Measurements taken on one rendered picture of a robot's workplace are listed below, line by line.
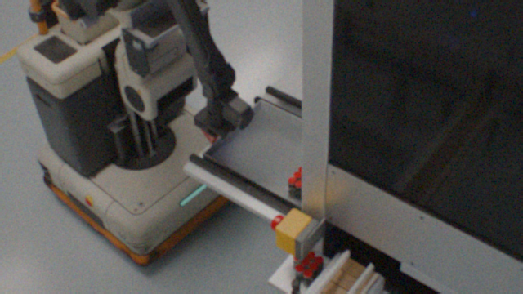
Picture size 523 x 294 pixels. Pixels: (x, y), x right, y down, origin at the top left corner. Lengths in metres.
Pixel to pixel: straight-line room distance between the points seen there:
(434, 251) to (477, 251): 0.10
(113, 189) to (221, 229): 0.47
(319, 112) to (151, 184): 1.42
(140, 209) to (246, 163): 0.81
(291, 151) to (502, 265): 0.75
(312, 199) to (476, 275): 0.39
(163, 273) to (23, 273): 0.55
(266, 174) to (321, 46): 0.68
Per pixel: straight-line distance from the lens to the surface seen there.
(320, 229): 1.60
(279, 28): 3.83
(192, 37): 1.66
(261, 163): 1.90
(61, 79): 2.44
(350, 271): 1.63
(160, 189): 2.68
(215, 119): 1.81
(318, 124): 1.40
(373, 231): 1.53
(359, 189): 1.46
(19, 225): 3.09
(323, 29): 1.25
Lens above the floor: 2.28
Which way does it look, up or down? 46 degrees down
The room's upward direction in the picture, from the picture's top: 4 degrees counter-clockwise
